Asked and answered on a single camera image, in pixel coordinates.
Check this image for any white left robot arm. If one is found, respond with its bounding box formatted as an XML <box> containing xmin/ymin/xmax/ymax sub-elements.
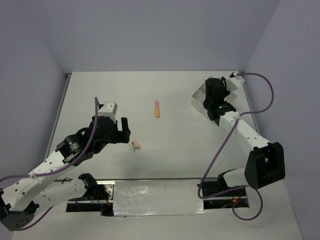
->
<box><xmin>0</xmin><ymin>116</ymin><xmax>131</xmax><ymax>232</ymax></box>

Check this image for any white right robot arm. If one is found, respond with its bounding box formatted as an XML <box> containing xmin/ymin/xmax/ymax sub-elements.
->
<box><xmin>203</xmin><ymin>73</ymin><xmax>286</xmax><ymax>196</ymax></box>

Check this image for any orange pink highlighter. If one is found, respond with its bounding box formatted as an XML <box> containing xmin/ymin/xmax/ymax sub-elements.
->
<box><xmin>154</xmin><ymin>100</ymin><xmax>160</xmax><ymax>118</ymax></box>

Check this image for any silver foil panel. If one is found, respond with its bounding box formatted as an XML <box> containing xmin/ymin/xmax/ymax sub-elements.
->
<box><xmin>113</xmin><ymin>180</ymin><xmax>206</xmax><ymax>217</ymax></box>

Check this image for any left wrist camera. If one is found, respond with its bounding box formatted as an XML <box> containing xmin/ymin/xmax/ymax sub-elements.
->
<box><xmin>98</xmin><ymin>102</ymin><xmax>118</xmax><ymax>123</ymax></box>

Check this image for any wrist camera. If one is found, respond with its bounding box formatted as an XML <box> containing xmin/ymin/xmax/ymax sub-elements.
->
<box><xmin>98</xmin><ymin>102</ymin><xmax>118</xmax><ymax>123</ymax></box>
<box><xmin>225</xmin><ymin>72</ymin><xmax>245</xmax><ymax>92</ymax></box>

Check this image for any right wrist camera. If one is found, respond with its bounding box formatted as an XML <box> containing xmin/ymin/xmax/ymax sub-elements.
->
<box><xmin>225</xmin><ymin>72</ymin><xmax>245</xmax><ymax>92</ymax></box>

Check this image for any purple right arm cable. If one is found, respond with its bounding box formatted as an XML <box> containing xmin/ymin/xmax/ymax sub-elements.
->
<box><xmin>197</xmin><ymin>71</ymin><xmax>275</xmax><ymax>221</ymax></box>

